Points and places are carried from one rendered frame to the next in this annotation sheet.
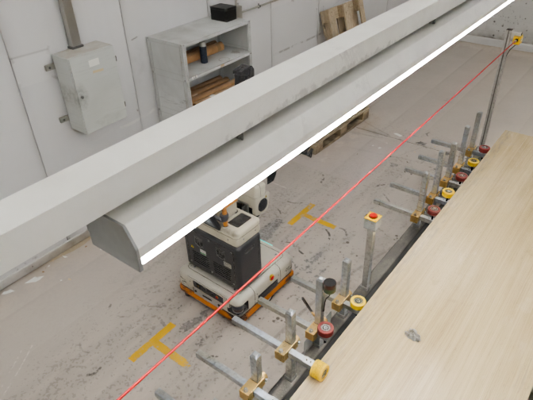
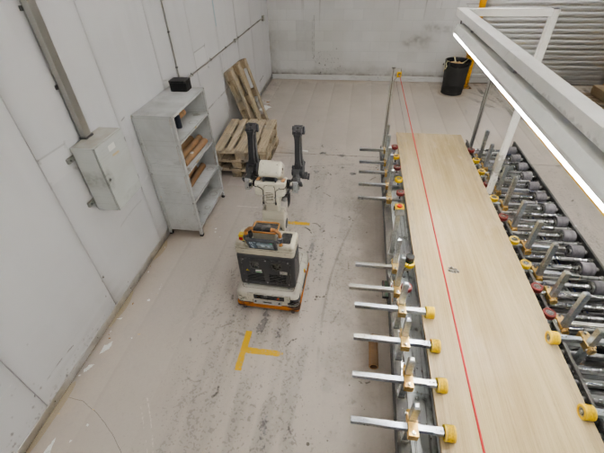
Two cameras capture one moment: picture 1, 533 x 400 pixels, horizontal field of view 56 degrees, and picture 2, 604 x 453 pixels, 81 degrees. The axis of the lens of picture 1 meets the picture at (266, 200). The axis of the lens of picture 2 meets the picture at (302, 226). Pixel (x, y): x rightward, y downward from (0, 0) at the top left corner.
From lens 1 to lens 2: 1.34 m
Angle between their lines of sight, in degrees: 24
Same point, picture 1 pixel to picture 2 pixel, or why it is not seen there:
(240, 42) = (197, 106)
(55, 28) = (66, 122)
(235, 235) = (291, 250)
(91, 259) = (146, 311)
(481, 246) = (441, 205)
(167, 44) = (155, 119)
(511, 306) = (483, 234)
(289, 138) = not seen: outside the picture
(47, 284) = (121, 346)
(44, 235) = not seen: outside the picture
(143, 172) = not seen: outside the picture
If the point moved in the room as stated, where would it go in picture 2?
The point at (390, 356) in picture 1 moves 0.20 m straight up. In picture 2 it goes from (452, 287) to (459, 268)
